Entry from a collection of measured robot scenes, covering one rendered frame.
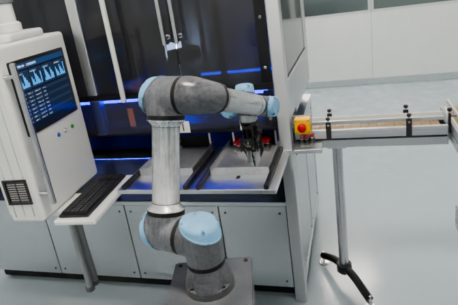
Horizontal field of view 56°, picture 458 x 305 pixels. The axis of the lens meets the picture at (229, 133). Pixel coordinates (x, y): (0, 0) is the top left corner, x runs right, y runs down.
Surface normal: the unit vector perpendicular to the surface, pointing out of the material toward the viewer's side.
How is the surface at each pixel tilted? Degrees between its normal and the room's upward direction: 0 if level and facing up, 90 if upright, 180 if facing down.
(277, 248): 90
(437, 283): 0
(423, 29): 90
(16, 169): 90
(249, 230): 90
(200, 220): 8
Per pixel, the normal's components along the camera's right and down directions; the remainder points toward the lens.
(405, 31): -0.25, 0.35
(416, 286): -0.14, -0.94
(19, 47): 0.97, -0.07
